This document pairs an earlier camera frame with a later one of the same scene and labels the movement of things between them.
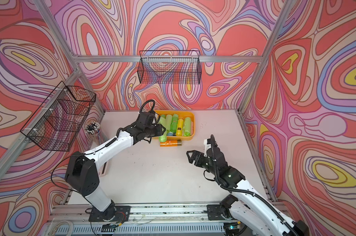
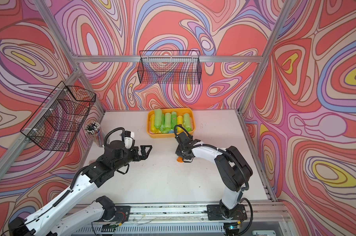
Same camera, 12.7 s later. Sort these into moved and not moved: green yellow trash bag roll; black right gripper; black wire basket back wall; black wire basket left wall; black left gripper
Moved: black right gripper; green yellow trash bag roll; black left gripper
Not moved: black wire basket left wall; black wire basket back wall
